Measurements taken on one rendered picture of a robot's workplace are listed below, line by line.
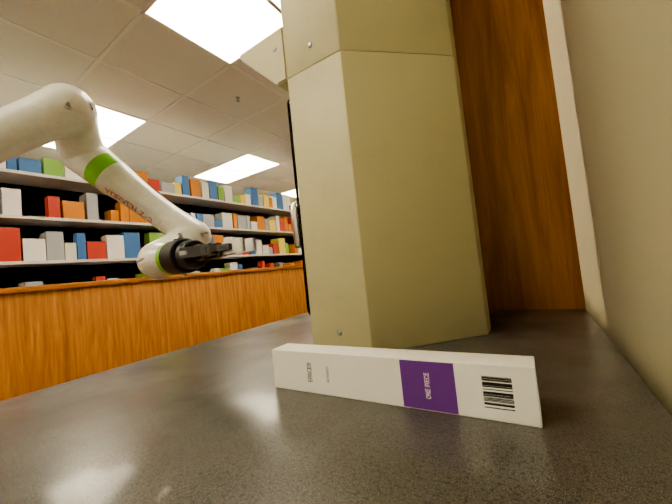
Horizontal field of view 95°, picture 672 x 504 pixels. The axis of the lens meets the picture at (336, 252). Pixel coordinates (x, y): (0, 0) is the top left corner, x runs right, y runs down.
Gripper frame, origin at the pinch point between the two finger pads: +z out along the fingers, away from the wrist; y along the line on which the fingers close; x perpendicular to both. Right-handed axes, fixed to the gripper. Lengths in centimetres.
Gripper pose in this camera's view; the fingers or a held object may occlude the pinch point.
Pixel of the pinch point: (239, 245)
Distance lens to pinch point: 72.8
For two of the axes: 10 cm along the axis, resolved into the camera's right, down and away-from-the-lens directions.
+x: 1.1, 9.9, -0.3
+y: 5.4, -0.4, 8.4
